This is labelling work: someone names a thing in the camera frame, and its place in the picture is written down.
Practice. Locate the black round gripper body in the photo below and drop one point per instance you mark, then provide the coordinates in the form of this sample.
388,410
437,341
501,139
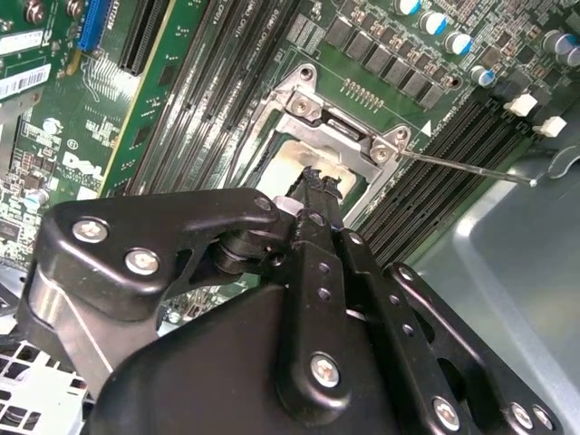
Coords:
204,385

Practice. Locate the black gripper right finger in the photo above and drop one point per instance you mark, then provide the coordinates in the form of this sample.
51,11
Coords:
399,326

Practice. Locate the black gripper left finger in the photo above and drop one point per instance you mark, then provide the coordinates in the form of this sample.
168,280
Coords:
113,235

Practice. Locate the square silver CPU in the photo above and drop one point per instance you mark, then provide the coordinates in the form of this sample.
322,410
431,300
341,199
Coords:
290,158

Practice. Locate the metal socket cover frame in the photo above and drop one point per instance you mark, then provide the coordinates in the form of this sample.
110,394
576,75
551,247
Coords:
308,133

